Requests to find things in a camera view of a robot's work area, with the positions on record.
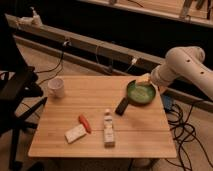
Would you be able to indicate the green frying pan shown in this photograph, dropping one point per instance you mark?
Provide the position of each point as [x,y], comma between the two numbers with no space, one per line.
[136,95]

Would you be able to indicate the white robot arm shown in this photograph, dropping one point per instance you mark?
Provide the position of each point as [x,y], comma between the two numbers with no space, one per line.
[182,61]

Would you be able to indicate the black office chair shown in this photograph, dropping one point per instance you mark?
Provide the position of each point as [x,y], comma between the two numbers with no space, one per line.
[17,81]

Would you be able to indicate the grey metal rail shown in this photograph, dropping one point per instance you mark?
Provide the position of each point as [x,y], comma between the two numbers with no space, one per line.
[109,50]

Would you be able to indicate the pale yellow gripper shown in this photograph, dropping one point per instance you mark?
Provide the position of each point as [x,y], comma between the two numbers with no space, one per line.
[144,80]

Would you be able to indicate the orange carrot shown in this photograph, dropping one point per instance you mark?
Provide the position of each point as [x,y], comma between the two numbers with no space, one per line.
[85,123]

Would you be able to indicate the blue power box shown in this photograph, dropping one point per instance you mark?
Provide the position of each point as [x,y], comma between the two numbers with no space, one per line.
[167,102]

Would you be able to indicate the white sponge block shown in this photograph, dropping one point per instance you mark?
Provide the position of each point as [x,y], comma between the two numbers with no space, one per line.
[75,133]

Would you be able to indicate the white spray bottle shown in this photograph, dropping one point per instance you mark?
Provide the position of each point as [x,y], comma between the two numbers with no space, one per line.
[36,18]

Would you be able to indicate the white mug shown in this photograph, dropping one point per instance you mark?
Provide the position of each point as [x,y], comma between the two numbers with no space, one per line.
[56,87]

